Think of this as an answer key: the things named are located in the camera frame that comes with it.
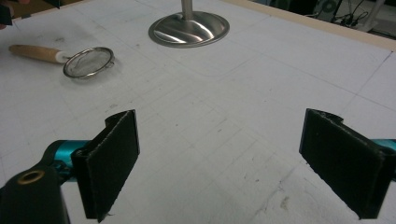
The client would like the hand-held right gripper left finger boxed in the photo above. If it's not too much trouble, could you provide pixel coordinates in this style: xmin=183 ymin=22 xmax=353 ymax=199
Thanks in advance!
xmin=71 ymin=109 xmax=141 ymax=224

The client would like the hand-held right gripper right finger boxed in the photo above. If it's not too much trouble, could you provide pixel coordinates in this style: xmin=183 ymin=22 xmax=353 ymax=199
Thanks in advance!
xmin=298 ymin=107 xmax=396 ymax=220

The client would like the white stand leg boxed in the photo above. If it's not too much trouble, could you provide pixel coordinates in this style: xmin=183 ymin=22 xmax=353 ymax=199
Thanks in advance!
xmin=354 ymin=0 xmax=388 ymax=33

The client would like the grey device with round fan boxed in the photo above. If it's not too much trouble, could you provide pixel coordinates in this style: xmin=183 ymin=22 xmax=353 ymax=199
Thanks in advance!
xmin=313 ymin=0 xmax=344 ymax=21

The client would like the round metal stand base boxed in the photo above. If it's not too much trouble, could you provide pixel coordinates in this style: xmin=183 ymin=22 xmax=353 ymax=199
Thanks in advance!
xmin=148 ymin=0 xmax=231 ymax=49

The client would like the metal strainer with wooden handle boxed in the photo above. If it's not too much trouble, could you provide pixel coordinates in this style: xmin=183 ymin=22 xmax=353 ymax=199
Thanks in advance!
xmin=8 ymin=44 xmax=116 ymax=79

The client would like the black cable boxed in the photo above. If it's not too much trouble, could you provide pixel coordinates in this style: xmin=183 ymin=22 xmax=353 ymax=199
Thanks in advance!
xmin=330 ymin=0 xmax=369 ymax=28

